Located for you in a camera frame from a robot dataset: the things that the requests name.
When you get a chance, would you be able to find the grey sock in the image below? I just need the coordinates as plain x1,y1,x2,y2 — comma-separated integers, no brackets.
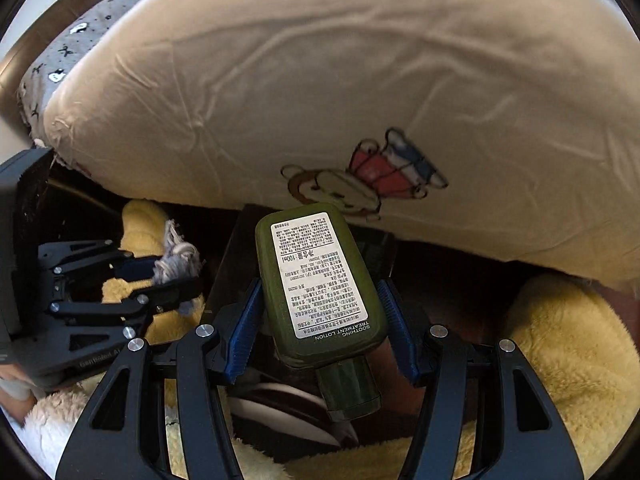
152,220,201,286

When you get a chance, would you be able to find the person's left hand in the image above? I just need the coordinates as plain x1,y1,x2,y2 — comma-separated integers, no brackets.
0,364,37,426

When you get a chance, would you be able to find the yellow fluffy rug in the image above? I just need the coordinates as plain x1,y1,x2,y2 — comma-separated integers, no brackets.
16,200,639,479

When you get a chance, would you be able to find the grey patterned quilt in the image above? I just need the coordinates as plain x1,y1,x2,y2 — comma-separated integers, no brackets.
1,0,140,138

